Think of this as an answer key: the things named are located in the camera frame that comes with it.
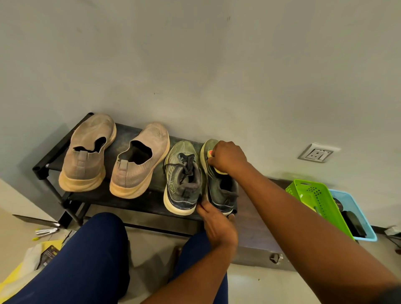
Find person's right hand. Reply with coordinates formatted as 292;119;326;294
207;140;250;179

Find person's left hand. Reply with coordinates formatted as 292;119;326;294
196;200;239;250

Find yellow-edged shoe shine sponge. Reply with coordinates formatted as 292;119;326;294
206;149;228;176

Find green sneaker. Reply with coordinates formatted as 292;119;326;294
162;140;203;217
200;139;239;217

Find beige suede shoe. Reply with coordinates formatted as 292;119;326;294
58;113;117;193
109;122;171;200

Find small dark packet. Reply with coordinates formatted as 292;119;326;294
37;245;61;270

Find person's right forearm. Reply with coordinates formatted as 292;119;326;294
233;162;401;304

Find person's left forearm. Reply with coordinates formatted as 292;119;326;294
141;241;239;304

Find dark brown low bench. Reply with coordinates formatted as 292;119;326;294
230;178;297;272

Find person's left foot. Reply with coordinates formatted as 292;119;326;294
170;246;183;270

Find green plastic basket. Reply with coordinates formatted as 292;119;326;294
285;179;355;241

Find black metal shoe rack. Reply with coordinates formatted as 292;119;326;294
32;112;239;229

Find light blue plastic basket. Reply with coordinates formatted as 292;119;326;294
329;189;378;242

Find dark blue trousers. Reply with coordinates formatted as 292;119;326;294
5;212;229;304

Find white wall socket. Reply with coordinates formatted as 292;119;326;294
297;142;341;163

